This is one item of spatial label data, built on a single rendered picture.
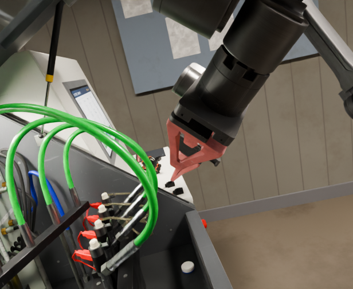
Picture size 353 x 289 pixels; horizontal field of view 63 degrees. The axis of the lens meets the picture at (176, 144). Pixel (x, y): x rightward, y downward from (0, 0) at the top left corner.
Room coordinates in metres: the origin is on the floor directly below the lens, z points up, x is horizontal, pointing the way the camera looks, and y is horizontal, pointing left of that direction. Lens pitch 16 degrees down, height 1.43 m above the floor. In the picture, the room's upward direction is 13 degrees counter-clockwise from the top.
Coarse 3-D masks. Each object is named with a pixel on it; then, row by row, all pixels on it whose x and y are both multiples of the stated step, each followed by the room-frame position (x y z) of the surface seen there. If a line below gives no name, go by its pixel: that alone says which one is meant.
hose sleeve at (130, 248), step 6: (132, 240) 0.42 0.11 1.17; (126, 246) 0.42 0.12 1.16; (132, 246) 0.41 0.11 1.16; (120, 252) 0.42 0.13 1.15; (126, 252) 0.42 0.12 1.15; (132, 252) 0.42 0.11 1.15; (114, 258) 0.43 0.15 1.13; (120, 258) 0.42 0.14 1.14; (126, 258) 0.42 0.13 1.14; (108, 264) 0.43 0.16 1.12; (114, 264) 0.43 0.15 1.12; (120, 264) 0.43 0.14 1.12
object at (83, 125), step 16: (0, 112) 0.46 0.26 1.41; (32, 112) 0.45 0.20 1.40; (48, 112) 0.44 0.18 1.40; (64, 112) 0.43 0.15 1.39; (80, 128) 0.42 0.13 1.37; (96, 128) 0.42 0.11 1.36; (112, 144) 0.41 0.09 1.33; (128, 160) 0.40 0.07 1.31; (144, 176) 0.40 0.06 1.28; (144, 240) 0.41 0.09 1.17
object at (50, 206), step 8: (56, 128) 0.68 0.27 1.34; (64, 128) 0.68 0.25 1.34; (48, 136) 0.68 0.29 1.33; (136, 144) 0.70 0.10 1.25; (40, 152) 0.68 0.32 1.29; (40, 160) 0.68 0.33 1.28; (40, 168) 0.68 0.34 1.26; (40, 176) 0.68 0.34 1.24; (48, 192) 0.68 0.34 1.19; (144, 192) 0.70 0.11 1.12; (48, 200) 0.67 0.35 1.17; (136, 200) 0.70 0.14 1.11; (48, 208) 0.67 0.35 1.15; (128, 208) 0.69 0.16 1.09; (136, 208) 0.70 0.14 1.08; (56, 216) 0.68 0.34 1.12; (120, 216) 0.69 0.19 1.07; (128, 216) 0.69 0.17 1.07; (56, 224) 0.67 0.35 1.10
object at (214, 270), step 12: (192, 216) 0.82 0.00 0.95; (192, 228) 0.76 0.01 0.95; (204, 228) 0.74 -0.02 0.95; (192, 240) 0.83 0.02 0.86; (204, 240) 0.68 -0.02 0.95; (204, 252) 0.63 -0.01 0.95; (216, 252) 0.63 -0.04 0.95; (204, 264) 0.59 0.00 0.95; (216, 264) 0.58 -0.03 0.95; (204, 276) 0.68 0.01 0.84; (216, 276) 0.54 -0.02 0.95; (216, 288) 0.51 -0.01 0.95; (228, 288) 0.50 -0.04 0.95
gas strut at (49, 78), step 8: (56, 8) 0.85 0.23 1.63; (56, 16) 0.85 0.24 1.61; (56, 24) 0.85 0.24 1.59; (56, 32) 0.85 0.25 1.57; (56, 40) 0.85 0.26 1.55; (56, 48) 0.85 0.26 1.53; (48, 64) 0.84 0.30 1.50; (48, 72) 0.84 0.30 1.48; (48, 80) 0.83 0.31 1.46; (48, 88) 0.84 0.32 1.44; (48, 96) 0.84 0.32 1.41; (40, 136) 0.82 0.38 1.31; (40, 144) 0.82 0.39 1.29
